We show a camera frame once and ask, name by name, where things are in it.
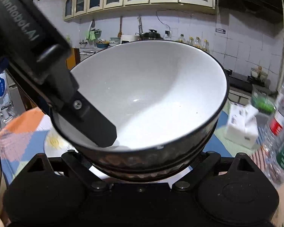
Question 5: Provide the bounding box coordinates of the white plate with lettering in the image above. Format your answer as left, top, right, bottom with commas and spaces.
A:
43, 129, 195, 187

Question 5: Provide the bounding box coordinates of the white ribbed bowl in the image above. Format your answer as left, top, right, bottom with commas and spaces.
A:
51, 40, 229, 173
93, 151, 206, 183

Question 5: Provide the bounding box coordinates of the colourful patchwork tablecloth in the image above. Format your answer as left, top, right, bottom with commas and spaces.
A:
0, 105, 268, 184

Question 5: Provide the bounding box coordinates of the white tissue pack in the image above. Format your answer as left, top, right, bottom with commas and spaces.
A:
225, 104, 259, 149

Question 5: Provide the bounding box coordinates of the yellow wooden chair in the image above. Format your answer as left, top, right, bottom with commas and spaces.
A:
66, 48, 80, 70

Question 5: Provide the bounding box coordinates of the white cap water bottle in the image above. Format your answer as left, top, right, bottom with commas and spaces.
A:
262, 121, 284, 188

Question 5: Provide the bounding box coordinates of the red cap water bottle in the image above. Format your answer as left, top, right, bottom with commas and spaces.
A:
261, 82, 284, 157

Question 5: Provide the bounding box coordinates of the green plastic basket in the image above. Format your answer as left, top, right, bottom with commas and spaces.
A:
250, 85, 275, 115

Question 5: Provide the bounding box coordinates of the black gas stove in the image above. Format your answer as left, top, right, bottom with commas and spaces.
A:
225, 70, 252, 93

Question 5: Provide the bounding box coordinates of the white rice cooker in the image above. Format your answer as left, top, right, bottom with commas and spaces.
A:
120, 34, 140, 44

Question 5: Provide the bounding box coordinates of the white pot on stove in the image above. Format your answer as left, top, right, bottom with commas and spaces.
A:
251, 66, 268, 82

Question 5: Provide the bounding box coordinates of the black pressure cooker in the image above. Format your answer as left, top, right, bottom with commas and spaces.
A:
141, 29, 162, 40

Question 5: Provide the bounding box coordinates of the cooking oil bottle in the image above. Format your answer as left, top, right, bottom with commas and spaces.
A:
202, 40, 210, 53

